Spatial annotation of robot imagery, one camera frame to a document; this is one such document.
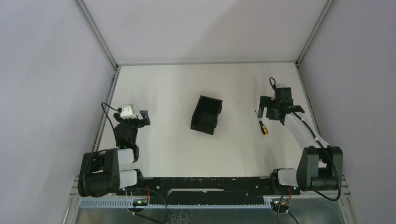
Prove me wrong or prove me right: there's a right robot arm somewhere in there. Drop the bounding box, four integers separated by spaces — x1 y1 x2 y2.
257 96 343 194

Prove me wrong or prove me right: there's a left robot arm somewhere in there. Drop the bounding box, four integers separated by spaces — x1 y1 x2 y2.
78 110 150 197

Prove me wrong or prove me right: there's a yellow black screwdriver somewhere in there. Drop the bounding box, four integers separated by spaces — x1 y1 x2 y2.
255 110 268 136

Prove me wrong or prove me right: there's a black plastic bin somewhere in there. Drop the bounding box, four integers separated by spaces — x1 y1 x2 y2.
190 95 223 135

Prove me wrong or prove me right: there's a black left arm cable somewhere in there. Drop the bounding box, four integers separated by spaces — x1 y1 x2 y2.
101 102 123 131

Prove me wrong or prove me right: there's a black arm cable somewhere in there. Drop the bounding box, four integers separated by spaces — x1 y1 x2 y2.
101 102 123 131
292 111 342 202

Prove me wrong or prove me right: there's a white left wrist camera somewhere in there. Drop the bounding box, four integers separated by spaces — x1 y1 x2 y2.
120 105 137 119

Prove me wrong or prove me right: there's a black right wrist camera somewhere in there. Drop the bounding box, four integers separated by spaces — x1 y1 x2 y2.
275 84 292 101

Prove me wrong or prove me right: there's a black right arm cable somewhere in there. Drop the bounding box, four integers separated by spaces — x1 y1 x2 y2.
292 111 342 202

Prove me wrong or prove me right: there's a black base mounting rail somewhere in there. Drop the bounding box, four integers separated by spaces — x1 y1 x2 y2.
116 177 301 203

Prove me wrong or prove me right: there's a grey slotted cable duct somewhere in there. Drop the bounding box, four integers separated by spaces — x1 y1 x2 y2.
80 197 272 209

